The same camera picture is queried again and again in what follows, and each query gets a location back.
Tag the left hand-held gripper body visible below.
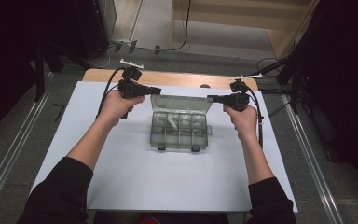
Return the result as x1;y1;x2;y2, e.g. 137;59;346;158
117;59;152;101

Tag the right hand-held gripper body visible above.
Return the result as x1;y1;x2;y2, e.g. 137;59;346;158
223;73;264;113

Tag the translucent grey storage box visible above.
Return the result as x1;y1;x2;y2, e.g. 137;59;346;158
149;93;214;153

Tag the person's right hand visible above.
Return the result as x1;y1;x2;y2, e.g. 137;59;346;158
223;104;259;141

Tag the person's left hand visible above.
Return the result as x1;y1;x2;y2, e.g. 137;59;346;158
101;90;145;126

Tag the wooden table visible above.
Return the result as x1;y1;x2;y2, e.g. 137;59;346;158
82;68;259;91

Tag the black tripod leg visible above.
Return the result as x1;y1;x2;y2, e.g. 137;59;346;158
251;55;296;77

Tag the dark cabinet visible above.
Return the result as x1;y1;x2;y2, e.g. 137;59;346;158
74;0;117;61

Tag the beige wooden partition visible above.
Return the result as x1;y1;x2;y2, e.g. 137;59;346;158
169;0;321;60

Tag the white board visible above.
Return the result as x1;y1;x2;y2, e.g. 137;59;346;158
32;81;298;214

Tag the black metal stand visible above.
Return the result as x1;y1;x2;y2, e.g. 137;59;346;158
33;38;47;103

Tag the black curtain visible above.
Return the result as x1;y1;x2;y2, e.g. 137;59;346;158
0;0;78;143
287;0;358;199

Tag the person's red clothing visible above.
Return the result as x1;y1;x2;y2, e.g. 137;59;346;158
138;214;157;224

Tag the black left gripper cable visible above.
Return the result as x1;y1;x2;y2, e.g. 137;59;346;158
95;66;127;119

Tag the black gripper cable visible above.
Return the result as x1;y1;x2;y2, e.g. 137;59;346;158
95;66;127;119
245;87;265;149

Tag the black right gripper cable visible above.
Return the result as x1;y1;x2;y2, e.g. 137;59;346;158
245;87;265;149

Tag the white floor cable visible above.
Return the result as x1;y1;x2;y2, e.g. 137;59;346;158
88;46;117;69

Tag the black floor cable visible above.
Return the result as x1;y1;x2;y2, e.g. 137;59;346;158
255;56;294;119

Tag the black hanging cable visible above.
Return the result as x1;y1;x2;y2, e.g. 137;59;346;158
170;0;192;51

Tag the metal floor rail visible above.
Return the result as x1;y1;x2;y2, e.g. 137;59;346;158
280;92;345;224
0;73;54;213

